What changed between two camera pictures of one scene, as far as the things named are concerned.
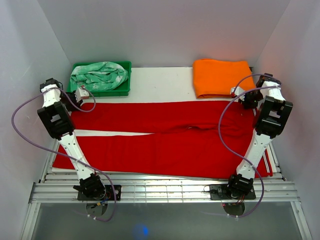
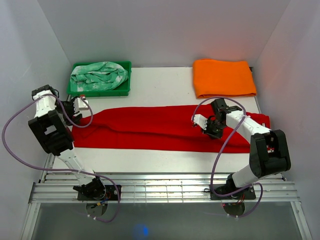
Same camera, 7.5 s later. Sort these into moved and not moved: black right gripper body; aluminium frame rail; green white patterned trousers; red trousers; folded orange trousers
Moved: red trousers; black right gripper body
Not moved: folded orange trousers; green white patterned trousers; aluminium frame rail
